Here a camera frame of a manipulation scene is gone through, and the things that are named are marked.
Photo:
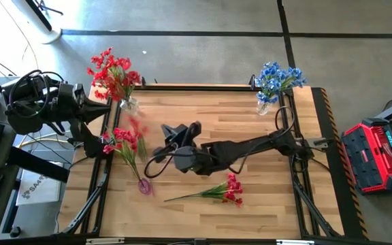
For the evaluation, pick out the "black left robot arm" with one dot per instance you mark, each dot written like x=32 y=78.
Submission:
x=29 y=112

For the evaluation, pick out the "black table frame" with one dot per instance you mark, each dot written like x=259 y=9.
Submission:
x=213 y=88

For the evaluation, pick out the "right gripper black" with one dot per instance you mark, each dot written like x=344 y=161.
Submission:
x=191 y=160

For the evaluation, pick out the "silver bracket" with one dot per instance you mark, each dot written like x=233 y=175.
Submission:
x=294 y=242
x=104 y=241

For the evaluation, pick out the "pink glass vase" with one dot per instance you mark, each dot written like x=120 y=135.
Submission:
x=145 y=187

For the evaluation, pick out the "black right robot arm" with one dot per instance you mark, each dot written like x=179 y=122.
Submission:
x=243 y=149

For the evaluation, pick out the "white paper sign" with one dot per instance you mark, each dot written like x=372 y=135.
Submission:
x=46 y=194

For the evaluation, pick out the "small clear glass vase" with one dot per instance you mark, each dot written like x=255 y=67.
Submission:
x=263 y=108

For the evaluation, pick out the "red black tool case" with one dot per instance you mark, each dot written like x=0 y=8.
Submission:
x=376 y=160

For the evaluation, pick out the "black round knob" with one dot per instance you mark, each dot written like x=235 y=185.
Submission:
x=15 y=232

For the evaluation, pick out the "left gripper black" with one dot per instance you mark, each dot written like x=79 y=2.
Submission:
x=71 y=103

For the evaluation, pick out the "large clear glass vase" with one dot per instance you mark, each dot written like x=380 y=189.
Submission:
x=129 y=105

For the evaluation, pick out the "black frame clamp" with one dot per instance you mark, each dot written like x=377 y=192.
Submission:
x=252 y=83
x=144 y=82

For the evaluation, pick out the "white stand with black panel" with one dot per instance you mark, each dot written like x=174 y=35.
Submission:
x=51 y=35

